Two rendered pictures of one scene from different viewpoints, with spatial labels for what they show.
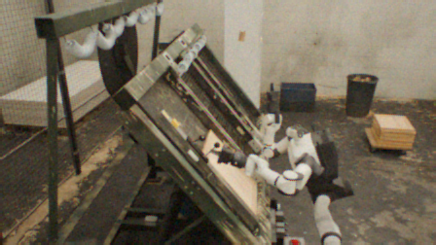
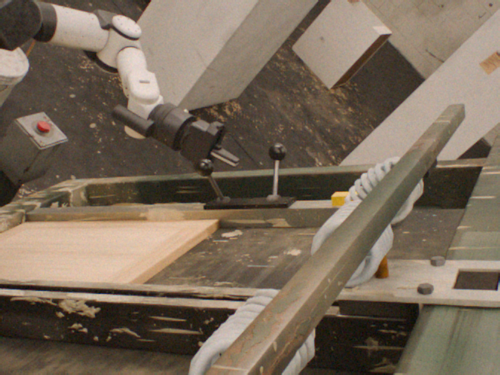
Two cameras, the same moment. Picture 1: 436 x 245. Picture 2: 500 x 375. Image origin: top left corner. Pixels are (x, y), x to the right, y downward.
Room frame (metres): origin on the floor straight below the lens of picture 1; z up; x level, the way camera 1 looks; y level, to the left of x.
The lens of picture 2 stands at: (3.16, 0.10, 2.10)
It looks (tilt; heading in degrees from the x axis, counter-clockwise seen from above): 30 degrees down; 180
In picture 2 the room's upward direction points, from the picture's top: 43 degrees clockwise
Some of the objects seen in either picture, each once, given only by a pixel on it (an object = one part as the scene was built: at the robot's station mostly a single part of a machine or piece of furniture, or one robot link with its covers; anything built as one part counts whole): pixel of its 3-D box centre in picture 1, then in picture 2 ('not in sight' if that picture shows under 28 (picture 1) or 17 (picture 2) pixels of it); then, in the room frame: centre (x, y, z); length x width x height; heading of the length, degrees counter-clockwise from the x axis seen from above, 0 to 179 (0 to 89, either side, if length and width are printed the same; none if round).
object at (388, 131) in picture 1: (387, 133); not in sight; (4.87, -2.42, 0.20); 0.61 x 0.53 x 0.40; 170
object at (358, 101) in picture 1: (359, 95); not in sight; (6.18, -2.46, 0.33); 0.52 x 0.51 x 0.65; 170
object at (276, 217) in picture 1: (277, 227); not in sight; (2.19, -0.43, 0.69); 0.50 x 0.14 x 0.24; 174
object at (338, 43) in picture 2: not in sight; (341, 41); (-3.17, -0.27, 0.36); 0.58 x 0.45 x 0.72; 80
